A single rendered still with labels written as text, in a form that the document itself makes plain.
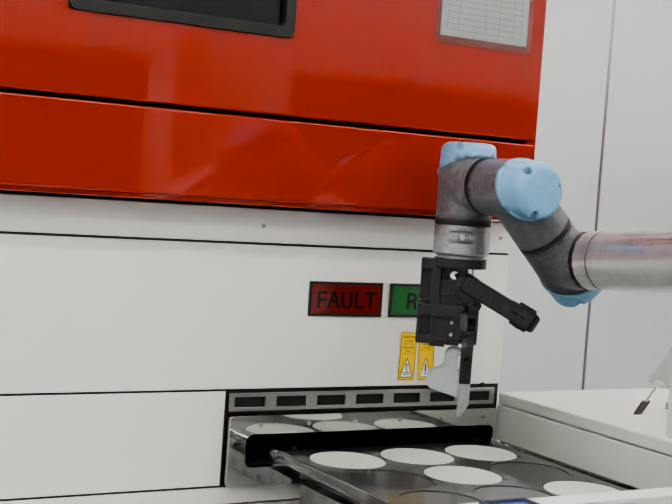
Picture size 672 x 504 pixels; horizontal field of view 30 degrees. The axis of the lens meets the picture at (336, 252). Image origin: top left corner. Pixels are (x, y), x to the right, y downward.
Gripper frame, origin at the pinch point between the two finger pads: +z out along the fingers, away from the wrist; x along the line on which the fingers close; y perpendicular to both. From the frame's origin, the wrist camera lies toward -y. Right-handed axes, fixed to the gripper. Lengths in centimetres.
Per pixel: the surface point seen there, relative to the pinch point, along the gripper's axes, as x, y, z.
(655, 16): -239, -53, -89
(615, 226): -233, -45, -22
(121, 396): 13.8, 43.4, 0.2
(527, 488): 12.7, -8.4, 7.3
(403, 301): -10.2, 9.7, -12.7
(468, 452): -5.7, -1.1, 7.2
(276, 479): 1.7, 24.5, 11.8
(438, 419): -13.5, 3.5, 4.4
